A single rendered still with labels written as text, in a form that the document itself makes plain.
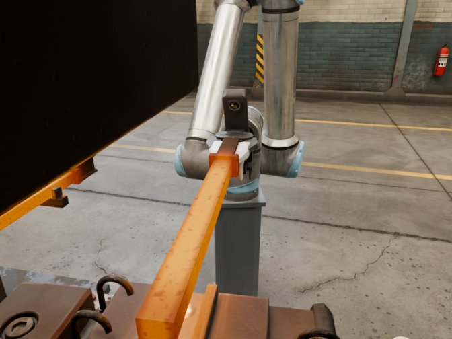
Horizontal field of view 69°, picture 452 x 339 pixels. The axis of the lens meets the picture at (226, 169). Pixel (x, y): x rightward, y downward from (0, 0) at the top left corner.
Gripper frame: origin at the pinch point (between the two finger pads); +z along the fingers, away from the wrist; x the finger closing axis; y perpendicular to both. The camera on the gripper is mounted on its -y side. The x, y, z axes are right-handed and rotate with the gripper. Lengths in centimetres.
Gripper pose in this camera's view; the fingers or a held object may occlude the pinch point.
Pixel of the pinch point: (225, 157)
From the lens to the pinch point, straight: 53.7
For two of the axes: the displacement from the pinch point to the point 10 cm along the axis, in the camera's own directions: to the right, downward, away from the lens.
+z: -1.5, 3.5, -9.2
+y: 0.0, 9.3, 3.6
